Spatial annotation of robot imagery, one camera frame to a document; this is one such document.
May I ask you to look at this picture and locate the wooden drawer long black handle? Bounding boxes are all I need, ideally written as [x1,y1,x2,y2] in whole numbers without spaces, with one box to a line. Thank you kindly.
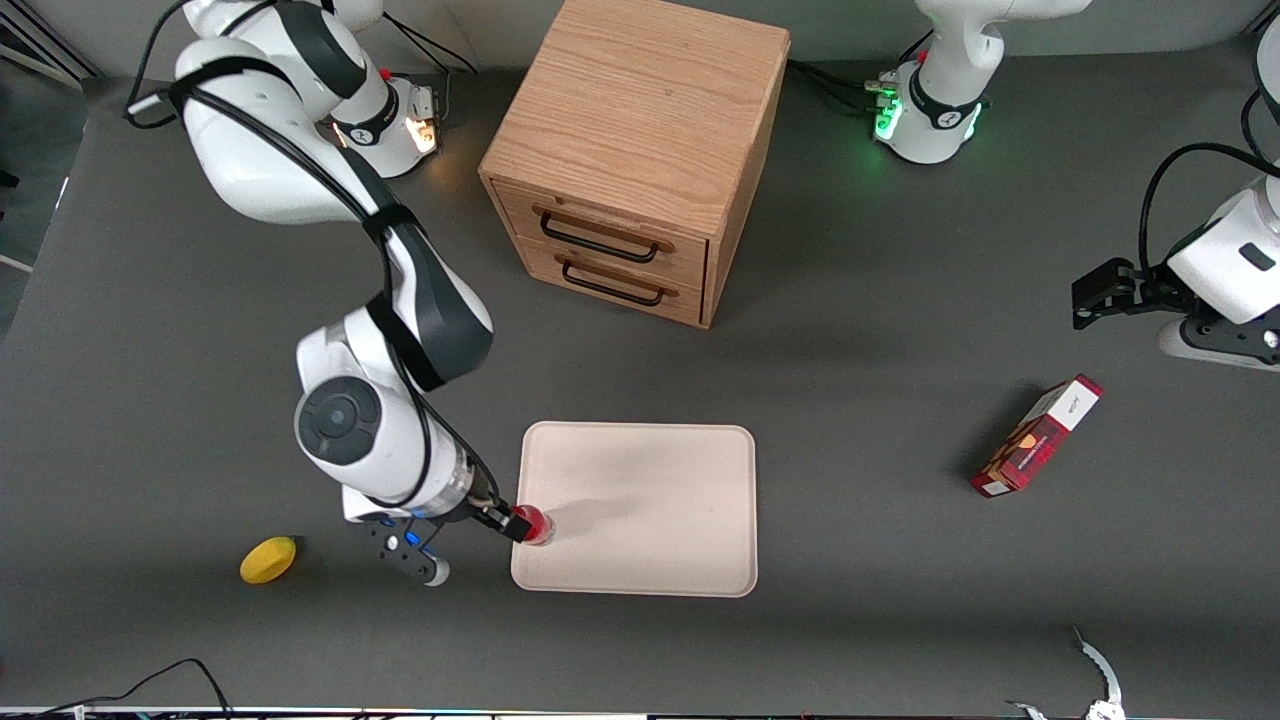
[493,180,710,292]

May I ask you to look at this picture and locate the black arm base cables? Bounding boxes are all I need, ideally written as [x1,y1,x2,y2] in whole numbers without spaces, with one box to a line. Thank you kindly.
[380,12,481,126]
[788,30,936,116]

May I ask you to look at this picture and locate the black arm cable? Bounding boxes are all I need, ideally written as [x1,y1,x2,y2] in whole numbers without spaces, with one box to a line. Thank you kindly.
[123,0,503,513]
[1138,142,1280,273]

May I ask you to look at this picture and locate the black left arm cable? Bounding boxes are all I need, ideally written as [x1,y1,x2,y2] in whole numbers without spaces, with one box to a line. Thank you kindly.
[1138,142,1280,273]

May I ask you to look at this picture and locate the thin black table edge cable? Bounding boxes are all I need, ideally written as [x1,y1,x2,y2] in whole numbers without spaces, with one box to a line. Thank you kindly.
[0,657,236,720]

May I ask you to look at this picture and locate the red and white snack box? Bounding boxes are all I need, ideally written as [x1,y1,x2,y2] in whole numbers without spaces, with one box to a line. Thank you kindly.
[969,374,1105,500]

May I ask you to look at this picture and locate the metal frame rack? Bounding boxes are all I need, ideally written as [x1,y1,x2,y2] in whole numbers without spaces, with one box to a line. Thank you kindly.
[0,0,103,93]

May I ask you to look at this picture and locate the black left arm base cables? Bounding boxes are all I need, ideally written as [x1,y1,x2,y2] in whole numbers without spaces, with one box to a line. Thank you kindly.
[788,30,936,116]

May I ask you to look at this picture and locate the white curved plastic clamp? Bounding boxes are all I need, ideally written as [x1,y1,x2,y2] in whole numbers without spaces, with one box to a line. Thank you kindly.
[1005,626,1127,720]

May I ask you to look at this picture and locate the wooden drawer cabinet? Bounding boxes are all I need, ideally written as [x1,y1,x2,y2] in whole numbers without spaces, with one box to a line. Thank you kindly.
[478,0,792,330]

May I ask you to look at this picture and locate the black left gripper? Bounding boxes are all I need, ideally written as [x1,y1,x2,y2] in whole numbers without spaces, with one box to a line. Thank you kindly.
[1072,257,1196,332]

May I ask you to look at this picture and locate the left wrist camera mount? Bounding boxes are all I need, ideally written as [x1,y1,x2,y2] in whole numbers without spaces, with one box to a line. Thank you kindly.
[1158,312,1280,374]

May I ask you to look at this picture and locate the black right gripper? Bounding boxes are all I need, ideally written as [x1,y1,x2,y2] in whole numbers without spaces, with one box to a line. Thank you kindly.
[464,497,537,545]

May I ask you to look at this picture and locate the black right arm base cables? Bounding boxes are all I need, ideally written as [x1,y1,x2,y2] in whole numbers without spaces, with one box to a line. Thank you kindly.
[380,12,481,126]

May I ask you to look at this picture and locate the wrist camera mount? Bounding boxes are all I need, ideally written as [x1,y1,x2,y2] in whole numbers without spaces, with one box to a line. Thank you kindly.
[1158,312,1280,374]
[343,508,452,589]

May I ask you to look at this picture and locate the beige plastic tray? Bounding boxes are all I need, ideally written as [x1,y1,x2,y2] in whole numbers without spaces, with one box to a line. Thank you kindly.
[510,421,759,599]

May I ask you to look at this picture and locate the red coke bottle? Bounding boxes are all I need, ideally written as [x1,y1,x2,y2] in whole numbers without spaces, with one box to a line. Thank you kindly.
[512,504,556,548]

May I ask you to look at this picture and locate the wooden drawer short black handle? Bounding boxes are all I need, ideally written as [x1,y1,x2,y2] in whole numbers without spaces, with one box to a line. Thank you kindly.
[518,237,707,327]

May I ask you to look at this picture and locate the yellow lemon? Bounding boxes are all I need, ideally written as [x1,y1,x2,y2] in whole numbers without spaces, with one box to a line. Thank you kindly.
[239,536,299,586]

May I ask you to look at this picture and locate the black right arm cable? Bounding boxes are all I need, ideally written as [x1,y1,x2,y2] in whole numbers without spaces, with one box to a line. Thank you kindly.
[123,0,503,513]

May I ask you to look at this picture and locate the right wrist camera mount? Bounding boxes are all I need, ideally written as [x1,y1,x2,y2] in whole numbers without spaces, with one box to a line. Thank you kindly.
[343,508,452,589]

